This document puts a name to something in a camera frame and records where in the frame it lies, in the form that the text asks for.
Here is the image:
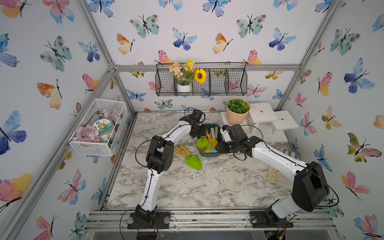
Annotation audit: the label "terracotta pot green plant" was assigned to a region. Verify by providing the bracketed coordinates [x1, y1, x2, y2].
[226, 99, 251, 125]

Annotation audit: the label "teal plastic storage box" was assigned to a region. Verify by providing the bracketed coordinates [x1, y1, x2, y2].
[197, 124, 224, 158]

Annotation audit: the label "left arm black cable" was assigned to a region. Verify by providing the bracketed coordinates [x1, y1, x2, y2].
[119, 107, 206, 240]

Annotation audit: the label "white pot with flowers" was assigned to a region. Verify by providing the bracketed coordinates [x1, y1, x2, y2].
[169, 59, 208, 93]

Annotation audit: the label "white stepped wooden stand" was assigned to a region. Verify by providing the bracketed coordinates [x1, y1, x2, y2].
[221, 103, 299, 143]

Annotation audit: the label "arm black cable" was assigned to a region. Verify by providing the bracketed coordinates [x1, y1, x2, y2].
[119, 107, 206, 240]
[232, 123, 340, 208]

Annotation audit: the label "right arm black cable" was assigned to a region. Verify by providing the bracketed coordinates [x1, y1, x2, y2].
[232, 123, 340, 208]

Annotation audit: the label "green shovel yellow handle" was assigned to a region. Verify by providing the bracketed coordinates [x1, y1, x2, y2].
[174, 148, 192, 161]
[197, 137, 211, 153]
[181, 145, 203, 170]

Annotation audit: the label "yellow plastic shovel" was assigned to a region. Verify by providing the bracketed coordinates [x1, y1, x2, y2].
[205, 131, 218, 153]

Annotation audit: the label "pink artificial hydrangea flowers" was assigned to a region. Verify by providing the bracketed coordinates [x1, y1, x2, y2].
[71, 125, 101, 143]

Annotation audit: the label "round tin green lid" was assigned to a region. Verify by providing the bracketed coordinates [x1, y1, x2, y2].
[93, 119, 113, 136]

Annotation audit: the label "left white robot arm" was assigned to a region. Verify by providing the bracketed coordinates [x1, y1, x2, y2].
[127, 109, 206, 229]

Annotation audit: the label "light blue shovel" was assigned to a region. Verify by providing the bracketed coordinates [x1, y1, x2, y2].
[210, 128, 216, 139]

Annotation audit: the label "blue shovel wooden handle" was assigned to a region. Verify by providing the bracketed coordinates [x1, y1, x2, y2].
[215, 126, 219, 139]

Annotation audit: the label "white wire wall basket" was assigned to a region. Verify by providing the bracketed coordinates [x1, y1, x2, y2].
[69, 99, 128, 157]

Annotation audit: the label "black wire wall basket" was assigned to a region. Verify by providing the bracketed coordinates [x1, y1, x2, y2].
[154, 62, 249, 97]

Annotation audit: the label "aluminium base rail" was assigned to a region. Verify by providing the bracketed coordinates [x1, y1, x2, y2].
[85, 209, 336, 233]

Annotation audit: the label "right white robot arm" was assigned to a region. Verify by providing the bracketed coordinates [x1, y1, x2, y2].
[215, 125, 331, 227]

